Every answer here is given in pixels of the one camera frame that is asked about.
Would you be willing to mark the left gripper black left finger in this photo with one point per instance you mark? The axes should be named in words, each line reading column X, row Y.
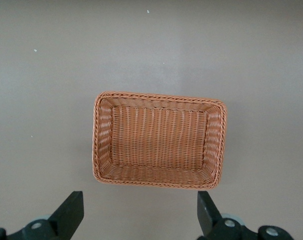
column 61, row 220

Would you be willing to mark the orange-brown wicker basket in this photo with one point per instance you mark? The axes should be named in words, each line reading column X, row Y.
column 156, row 140

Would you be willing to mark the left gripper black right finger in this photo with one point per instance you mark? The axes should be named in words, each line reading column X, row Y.
column 211, row 222

